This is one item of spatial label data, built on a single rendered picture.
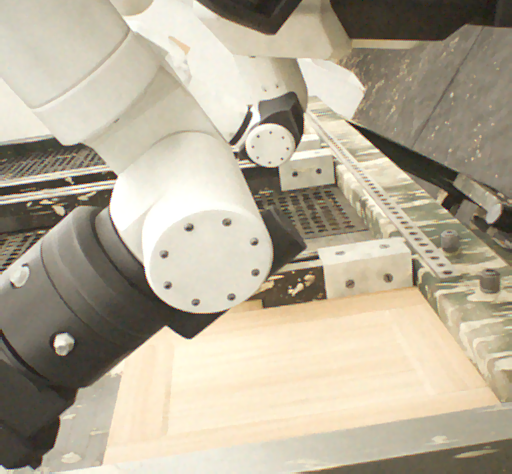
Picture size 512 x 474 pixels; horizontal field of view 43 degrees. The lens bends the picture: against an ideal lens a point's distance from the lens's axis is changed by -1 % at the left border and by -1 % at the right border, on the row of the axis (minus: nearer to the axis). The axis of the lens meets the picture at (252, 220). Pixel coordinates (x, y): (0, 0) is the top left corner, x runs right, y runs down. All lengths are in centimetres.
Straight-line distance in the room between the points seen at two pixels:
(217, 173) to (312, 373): 47
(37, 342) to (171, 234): 11
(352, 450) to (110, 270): 34
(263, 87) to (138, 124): 62
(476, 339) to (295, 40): 38
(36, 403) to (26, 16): 23
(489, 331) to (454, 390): 9
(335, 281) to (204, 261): 61
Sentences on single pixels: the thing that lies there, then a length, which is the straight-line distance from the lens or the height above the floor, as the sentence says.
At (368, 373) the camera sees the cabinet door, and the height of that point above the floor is 99.
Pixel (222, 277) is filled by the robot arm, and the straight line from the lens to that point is 33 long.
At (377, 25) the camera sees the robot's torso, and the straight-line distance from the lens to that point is 69.
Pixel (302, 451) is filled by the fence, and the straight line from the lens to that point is 63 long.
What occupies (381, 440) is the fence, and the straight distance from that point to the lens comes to 64.
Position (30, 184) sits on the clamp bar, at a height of 154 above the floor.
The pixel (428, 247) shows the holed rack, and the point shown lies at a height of 88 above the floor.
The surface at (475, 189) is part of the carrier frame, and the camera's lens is 246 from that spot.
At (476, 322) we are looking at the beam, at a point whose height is 89.
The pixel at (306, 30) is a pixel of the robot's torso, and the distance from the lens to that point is 64.
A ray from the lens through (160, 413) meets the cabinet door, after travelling 75.
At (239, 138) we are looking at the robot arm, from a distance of 106.
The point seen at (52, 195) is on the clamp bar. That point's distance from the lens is 153.
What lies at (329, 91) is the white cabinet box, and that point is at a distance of 483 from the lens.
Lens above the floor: 132
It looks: 11 degrees down
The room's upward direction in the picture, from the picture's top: 67 degrees counter-clockwise
